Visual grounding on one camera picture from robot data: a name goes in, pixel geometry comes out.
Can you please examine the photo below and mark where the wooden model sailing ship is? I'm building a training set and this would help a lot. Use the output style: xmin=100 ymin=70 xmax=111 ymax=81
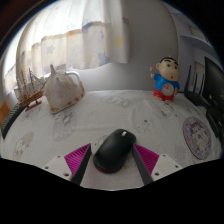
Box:
xmin=14 ymin=68 xmax=47 ymax=112

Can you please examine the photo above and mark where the white printed tablecloth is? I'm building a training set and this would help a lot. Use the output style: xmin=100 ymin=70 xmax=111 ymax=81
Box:
xmin=0 ymin=89 xmax=224 ymax=191

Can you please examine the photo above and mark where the round purple printed mouse pad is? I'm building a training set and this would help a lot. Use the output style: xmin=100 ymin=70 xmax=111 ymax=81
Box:
xmin=182 ymin=116 xmax=213 ymax=161

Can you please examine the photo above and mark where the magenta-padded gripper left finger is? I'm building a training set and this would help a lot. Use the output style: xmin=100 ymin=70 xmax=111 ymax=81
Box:
xmin=41 ymin=143 xmax=93 ymax=187

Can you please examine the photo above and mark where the white star-print curtain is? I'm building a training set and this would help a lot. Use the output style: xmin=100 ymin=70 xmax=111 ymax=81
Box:
xmin=3 ymin=0 xmax=130 ymax=94

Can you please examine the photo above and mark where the white cloth-covered kettle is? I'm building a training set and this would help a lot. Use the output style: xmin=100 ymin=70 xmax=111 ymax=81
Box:
xmin=43 ymin=64 xmax=86 ymax=115

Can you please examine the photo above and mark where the dark keyboard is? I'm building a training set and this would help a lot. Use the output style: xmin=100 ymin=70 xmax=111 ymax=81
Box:
xmin=0 ymin=102 xmax=28 ymax=140

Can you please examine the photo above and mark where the cartoon boy figurine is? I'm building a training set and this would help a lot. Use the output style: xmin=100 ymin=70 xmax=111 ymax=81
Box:
xmin=149 ymin=55 xmax=181 ymax=102

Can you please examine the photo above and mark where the orange-brown board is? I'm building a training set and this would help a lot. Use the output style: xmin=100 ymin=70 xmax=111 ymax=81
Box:
xmin=0 ymin=100 xmax=12 ymax=128

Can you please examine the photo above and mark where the black computer monitor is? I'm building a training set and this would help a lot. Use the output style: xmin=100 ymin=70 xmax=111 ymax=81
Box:
xmin=202 ymin=56 xmax=224 ymax=149

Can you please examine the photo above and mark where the black computer mouse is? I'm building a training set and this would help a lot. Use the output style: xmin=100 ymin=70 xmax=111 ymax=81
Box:
xmin=92 ymin=128 xmax=137 ymax=174

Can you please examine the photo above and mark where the white wall shelf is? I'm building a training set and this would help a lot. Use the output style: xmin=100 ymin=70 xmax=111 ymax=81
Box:
xmin=179 ymin=33 xmax=215 ymax=56

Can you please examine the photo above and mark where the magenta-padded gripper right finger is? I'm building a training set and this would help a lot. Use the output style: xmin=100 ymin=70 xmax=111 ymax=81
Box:
xmin=131 ymin=143 xmax=184 ymax=186

